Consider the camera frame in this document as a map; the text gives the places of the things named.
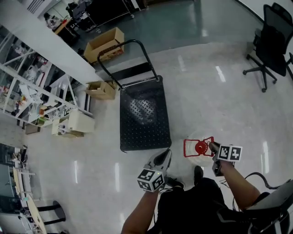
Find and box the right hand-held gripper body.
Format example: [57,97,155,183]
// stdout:
[212,144,243,177]

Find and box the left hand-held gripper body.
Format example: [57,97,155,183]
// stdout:
[137,161,169,192]

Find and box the clear water jug red cap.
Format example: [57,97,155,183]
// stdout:
[183,130,218,166]

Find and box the black platform trolley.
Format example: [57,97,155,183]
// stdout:
[97,39,173,153]

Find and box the person's left forearm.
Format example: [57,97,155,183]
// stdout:
[120,189,161,234]

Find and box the person's right forearm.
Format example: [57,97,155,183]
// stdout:
[220,161,261,210]

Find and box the person's black clothing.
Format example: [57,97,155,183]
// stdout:
[148,177,252,234]

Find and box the body-worn monitor screen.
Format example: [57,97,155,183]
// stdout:
[246,180,293,211]

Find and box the white plastic bin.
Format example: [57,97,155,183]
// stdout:
[68,109,96,133]

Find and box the printed cardboard box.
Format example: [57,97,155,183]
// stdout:
[61,130,85,138]

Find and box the small open cardboard box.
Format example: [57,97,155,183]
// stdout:
[85,80,119,101]

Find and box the black table base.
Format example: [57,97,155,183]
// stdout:
[36,200,67,226]

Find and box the white flat box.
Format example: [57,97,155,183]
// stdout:
[51,117,69,135]

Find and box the black mesh office chair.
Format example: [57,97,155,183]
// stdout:
[242,2,293,93]

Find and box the round wooden table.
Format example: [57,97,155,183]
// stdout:
[12,166,49,234]

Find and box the brown flat box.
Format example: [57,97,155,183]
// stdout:
[24,124,41,135]

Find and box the large open cardboard box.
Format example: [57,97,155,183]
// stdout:
[83,27,125,65]

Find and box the white metal shelving rack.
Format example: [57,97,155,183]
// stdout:
[0,29,94,128]

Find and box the white crumpled cloth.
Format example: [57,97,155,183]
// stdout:
[19,83,42,103]

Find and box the white square pillar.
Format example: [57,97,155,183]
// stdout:
[0,0,105,81]

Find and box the thick black cable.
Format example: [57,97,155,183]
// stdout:
[244,172,281,190]

